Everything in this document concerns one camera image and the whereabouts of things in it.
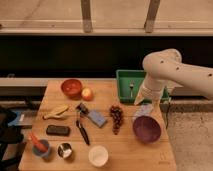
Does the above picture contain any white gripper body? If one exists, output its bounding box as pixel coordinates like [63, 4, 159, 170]
[134, 85, 160, 105]

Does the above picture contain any blue sponge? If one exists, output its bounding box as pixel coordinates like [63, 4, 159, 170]
[88, 110, 107, 128]

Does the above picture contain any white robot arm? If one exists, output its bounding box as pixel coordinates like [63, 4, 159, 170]
[134, 49, 213, 105]

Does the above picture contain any purple bowl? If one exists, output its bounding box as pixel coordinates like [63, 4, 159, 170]
[133, 116, 161, 143]

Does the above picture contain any red bowl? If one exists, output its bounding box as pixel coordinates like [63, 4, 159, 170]
[61, 79, 82, 98]

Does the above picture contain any clear plastic bag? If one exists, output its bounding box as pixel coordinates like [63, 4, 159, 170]
[132, 103, 153, 120]

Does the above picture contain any green tray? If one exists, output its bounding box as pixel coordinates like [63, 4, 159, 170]
[115, 69, 171, 104]

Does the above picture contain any bunch of dark grapes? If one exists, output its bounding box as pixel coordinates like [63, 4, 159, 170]
[110, 106, 123, 135]

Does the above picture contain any apple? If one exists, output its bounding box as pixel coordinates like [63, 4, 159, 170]
[81, 88, 93, 101]

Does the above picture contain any small black clip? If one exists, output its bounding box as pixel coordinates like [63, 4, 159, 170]
[76, 103, 89, 114]

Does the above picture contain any white cup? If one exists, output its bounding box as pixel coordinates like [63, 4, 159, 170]
[88, 145, 109, 167]

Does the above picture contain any banana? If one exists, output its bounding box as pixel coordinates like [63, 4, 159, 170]
[42, 105, 69, 120]

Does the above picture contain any black rectangular case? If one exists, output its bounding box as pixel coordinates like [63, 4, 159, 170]
[46, 125, 70, 136]

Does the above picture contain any small metal cup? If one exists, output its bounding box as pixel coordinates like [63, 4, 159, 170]
[58, 143, 73, 159]

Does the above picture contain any orange carrot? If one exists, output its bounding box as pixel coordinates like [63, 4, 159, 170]
[29, 132, 48, 153]

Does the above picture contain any blue cup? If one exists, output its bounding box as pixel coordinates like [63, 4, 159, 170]
[32, 139, 51, 159]

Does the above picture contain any black chair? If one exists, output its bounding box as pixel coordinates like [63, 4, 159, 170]
[0, 106, 24, 171]

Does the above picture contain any black handled tool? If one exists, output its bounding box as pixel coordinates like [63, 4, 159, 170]
[76, 113, 90, 146]

